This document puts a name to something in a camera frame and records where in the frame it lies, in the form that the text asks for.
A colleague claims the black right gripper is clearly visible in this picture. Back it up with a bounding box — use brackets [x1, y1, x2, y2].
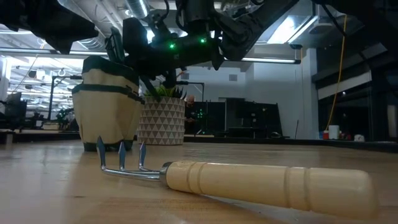
[122, 17, 164, 78]

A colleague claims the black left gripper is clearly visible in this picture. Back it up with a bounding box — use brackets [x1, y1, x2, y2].
[18, 0, 99, 55]

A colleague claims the beige and green gardening bag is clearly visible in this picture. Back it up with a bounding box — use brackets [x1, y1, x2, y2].
[71, 55, 162, 153]

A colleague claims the wooden-handled metal hand rake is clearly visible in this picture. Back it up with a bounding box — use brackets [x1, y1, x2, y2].
[96, 136, 381, 220]

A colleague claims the person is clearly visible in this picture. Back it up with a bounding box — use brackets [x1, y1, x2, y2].
[183, 95, 198, 134]

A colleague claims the succulent in patterned pot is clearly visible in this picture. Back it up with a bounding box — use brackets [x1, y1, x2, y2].
[136, 83, 187, 146]

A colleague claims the black office chair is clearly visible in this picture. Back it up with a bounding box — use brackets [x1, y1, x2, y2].
[4, 91, 27, 131]

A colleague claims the long linear ceiling light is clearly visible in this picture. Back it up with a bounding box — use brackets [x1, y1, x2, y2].
[0, 47, 302, 65]

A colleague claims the black workstation desk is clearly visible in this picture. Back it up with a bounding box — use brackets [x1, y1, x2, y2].
[198, 98, 283, 138]

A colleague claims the white cylindrical container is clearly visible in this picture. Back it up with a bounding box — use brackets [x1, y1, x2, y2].
[328, 124, 340, 140]

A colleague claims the black metal stand frame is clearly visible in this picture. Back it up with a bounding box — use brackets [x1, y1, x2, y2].
[48, 74, 85, 122]

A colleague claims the black aluminium table frame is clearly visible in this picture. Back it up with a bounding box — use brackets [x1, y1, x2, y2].
[0, 130, 398, 154]

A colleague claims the yellow extension cable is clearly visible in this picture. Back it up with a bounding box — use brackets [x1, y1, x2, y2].
[325, 14, 348, 131]

